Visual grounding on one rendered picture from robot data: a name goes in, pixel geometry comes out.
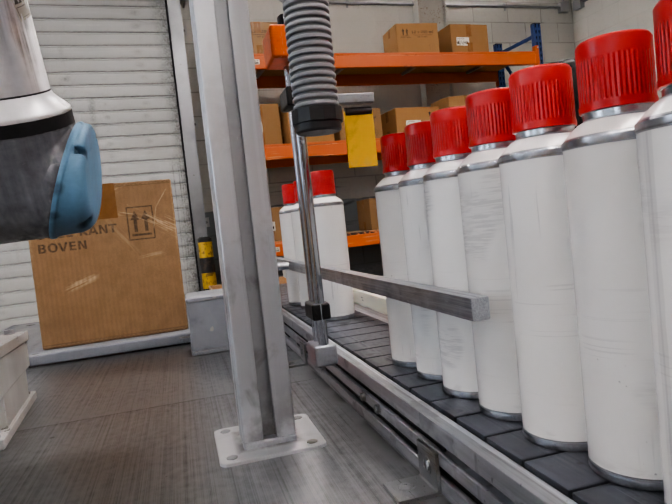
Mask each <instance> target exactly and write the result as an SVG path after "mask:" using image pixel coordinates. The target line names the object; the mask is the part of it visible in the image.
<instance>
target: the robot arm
mask: <svg viewBox="0 0 672 504"><path fill-rule="evenodd" d="M101 198H102V171H101V159H100V151H99V145H98V140H97V138H96V133H95V131H94V128H93V127H92V126H91V125H90V124H88V123H84V122H82V121H80V122H77V123H76V122H75V119H74V115H73V111H72V108H71V105H70V104H69V103H68V102H66V101H65V100H63V99H62V98H60V97H59V96H57V95H56V94H54V93H53V91H52V90H51V88H50V85H49V81H48V77H47V74H46V70H45V66H44V62H43V58H42V54H41V51H40V47H39V43H38V39H37V35H36V31H35V28H34V24H33V20H32V16H31V12H30V8H29V4H28V0H0V244H7V243H14V242H21V241H29V240H36V239H44V238H50V239H56V238H58V237H59V236H63V235H69V234H74V233H80V232H84V231H87V230H89V229H90V228H91V227H92V226H93V225H94V224H95V223H96V221H97V219H98V216H99V213H100V207H101Z"/></svg>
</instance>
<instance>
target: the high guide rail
mask: <svg viewBox="0 0 672 504"><path fill-rule="evenodd" d="M276 258H277V263H281V262H289V270H292V271H296V272H299V273H303V274H306V268H305V262H303V261H298V260H292V259H287V258H282V257H276ZM320 266H321V275H322V279H324V280H328V281H331V282H335V283H338V284H342V285H345V286H349V287H352V288H356V289H359V290H363V291H367V292H370V293H374V294H377V295H381V296H384V297H388V298H391V299H395V300H398V301H402V302H406V303H409V304H413V305H416V306H420V307H423V308H427V309H430V310H434V311H437V312H441V313H445V314H448V315H452V316H455V317H459V318H462V319H466V320H469V321H473V322H475V321H482V320H488V319H490V307H489V297H488V296H486V295H480V294H475V293H469V292H464V291H459V290H453V289H448V288H443V287H437V286H432V285H427V284H421V283H416V282H410V281H405V280H400V279H394V278H389V277H384V276H378V275H373V274H367V273H362V272H357V271H351V270H346V269H341V268H335V267H330V266H325V265H320Z"/></svg>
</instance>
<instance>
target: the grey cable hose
mask: <svg viewBox="0 0 672 504"><path fill-rule="evenodd" d="M282 4H283V6H282V8H283V11H284V13H283V17H284V24H285V32H286V40H287V42H286V45H287V47H288V49H287V53H288V55H289V56H288V61H289V62H290V63H289V68H290V69H291V70H290V71H289V73H290V76H292V77H291V78H290V82H291V83H292V85H291V89H292V90H293V92H292V97H293V98H294V99H293V104H294V105H295V106H294V107H293V111H291V113H292V123H293V127H294V128H295V131H296V134H297V135H299V136H303V137H314V136H324V135H330V134H334V133H337V132H339V131H340V130H342V125H341V123H342V122H343V115H342V106H340V105H339V102H338V101H337V100H338V95H337V94H336V93H337V92H338V90H337V87H335V86H336V85H337V81H336V80H335V78H336V73H334V72H335V66H334V63H335V61H334V58H333V57H334V52H333V51H332V50H333V45H332V44H331V43H332V37H331V35H332V32H331V29H330V28H331V23H330V15H329V13H330V12H329V8H328V6H329V2H328V0H282Z"/></svg>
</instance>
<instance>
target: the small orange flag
mask: <svg viewBox="0 0 672 504"><path fill-rule="evenodd" d="M343 114H344V123H345V133H346V143H347V152H348V162H349V168H356V167H368V166H378V160H377V151H376V141H375V131H374V121H373V111H372V107H371V106H367V107H349V108H344V112H343Z"/></svg>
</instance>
